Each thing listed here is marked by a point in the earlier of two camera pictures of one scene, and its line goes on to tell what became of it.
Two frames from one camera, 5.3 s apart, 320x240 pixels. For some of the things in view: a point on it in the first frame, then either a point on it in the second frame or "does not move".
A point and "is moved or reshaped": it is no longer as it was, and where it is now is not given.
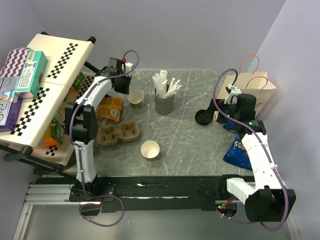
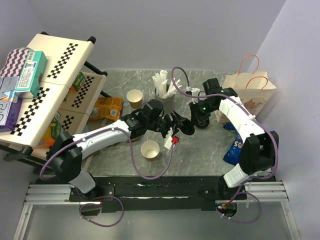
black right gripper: [210, 110] to [196, 117]
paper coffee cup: [135, 98] does not move
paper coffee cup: [150, 150] does not move
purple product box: [9, 113] does not move
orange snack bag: [110, 108] does not move
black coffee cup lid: [202, 118] is moved or reshaped
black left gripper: [126, 90] to [171, 124]
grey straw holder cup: [164, 106] does not move
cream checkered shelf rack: [43, 137] does not move
